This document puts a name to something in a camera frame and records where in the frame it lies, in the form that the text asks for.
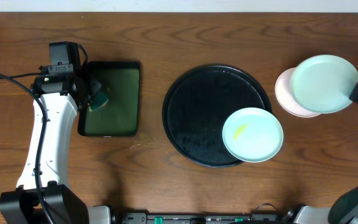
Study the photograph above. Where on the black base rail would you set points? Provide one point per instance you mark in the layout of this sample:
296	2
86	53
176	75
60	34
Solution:
153	218

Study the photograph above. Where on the black rectangular tray green liquid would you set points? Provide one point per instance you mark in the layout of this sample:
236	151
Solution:
120	82

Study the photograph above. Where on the green and yellow sponge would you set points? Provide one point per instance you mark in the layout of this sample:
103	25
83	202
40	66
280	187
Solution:
97	101

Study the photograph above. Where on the mint green plate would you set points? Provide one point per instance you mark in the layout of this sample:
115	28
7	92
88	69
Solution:
252	135
323	83

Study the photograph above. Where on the black round tray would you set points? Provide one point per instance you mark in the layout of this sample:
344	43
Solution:
197	105

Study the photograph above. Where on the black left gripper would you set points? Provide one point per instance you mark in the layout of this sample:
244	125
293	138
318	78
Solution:
89	91

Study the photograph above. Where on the white pinkish plate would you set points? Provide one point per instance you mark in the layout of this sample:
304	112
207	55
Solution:
285	98

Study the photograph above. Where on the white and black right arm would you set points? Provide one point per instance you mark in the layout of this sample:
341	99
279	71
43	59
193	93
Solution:
344	210

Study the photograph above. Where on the mint green plate top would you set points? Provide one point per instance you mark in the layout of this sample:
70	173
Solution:
323	83

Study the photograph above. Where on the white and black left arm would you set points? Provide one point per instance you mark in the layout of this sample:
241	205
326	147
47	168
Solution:
42	194

